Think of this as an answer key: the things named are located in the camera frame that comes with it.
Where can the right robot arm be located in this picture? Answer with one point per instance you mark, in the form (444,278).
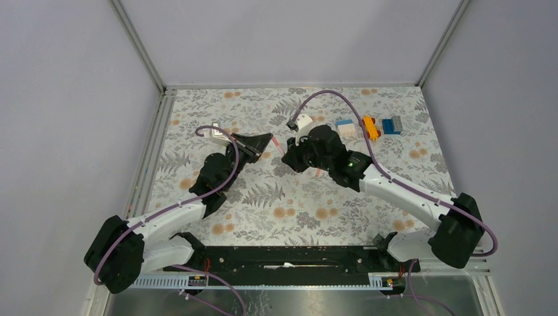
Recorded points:
(454,223)

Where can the blue grey toy block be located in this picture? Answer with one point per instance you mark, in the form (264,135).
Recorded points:
(392,125)

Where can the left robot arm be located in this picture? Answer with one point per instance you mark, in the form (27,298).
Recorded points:
(125,248)

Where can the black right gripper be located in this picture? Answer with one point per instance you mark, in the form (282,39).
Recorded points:
(293,154)

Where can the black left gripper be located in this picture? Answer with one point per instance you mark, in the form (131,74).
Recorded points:
(253,147)

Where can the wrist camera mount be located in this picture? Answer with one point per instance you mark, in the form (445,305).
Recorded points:
(218,137)
(302,125)

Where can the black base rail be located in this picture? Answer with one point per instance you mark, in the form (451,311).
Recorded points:
(225,261)

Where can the blue white toy block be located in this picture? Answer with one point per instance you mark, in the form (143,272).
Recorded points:
(345,128)

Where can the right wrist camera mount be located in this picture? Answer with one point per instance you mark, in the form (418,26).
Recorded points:
(302,125)

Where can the orange toy car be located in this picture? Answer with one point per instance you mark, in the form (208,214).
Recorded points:
(373,133)

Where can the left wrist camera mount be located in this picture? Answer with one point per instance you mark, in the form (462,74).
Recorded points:
(218,137)

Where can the white slotted cable duct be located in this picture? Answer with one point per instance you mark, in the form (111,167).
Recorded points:
(320,281)

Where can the floral patterned table mat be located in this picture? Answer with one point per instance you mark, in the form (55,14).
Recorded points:
(271,205)

